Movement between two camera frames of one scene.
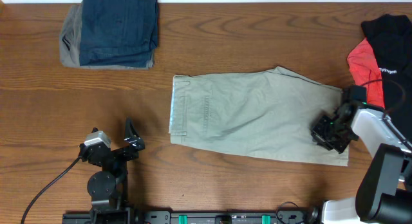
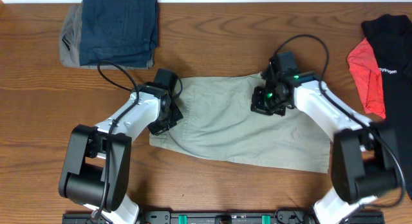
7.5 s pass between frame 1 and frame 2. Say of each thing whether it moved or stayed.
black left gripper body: moved
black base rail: stayed
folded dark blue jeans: stayed
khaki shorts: moved
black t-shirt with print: stayed
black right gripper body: moved
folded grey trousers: stayed
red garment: stayed
